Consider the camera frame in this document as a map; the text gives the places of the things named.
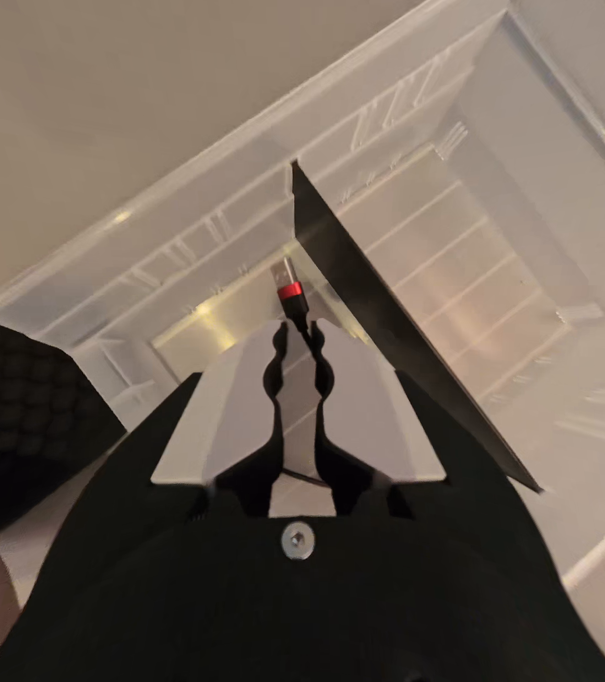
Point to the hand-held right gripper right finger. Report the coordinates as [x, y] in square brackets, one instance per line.
[377, 426]

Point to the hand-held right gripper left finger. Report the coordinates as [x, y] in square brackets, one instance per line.
[228, 426]

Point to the clear plastic box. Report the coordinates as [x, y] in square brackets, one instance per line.
[467, 266]

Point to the black divider plate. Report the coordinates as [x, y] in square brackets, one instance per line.
[366, 293]

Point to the black mesh armrest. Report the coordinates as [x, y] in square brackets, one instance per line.
[25, 415]

